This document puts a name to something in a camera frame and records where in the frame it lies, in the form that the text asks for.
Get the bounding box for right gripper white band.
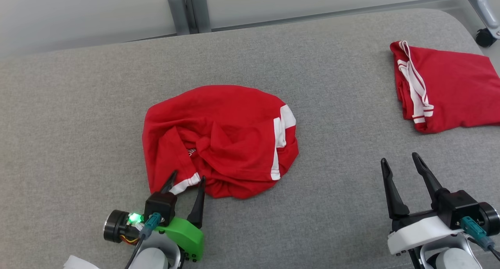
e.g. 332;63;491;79
381;152;463;256

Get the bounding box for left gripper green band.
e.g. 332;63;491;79
104;170;206;262

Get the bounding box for red basketball jersey white sleeves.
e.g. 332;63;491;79
390;40;500;135

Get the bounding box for black caster wheel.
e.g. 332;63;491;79
475;28;498;48

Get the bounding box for left camera cable teal plug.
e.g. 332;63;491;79
124;212;163;269

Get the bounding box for grey vertical partition rail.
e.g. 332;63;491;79
169;0;204;34

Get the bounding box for grey metal frame leg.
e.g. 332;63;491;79
468;0;500;39

